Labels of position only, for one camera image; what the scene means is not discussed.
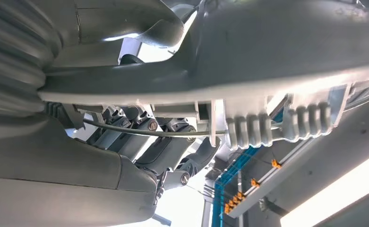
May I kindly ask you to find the white rail with orange clips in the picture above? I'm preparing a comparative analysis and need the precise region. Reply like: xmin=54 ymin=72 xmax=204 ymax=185
xmin=223 ymin=138 xmax=317 ymax=219

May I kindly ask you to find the long ceiling light panel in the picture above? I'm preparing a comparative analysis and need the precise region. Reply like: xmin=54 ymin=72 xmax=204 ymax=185
xmin=279 ymin=149 xmax=369 ymax=227

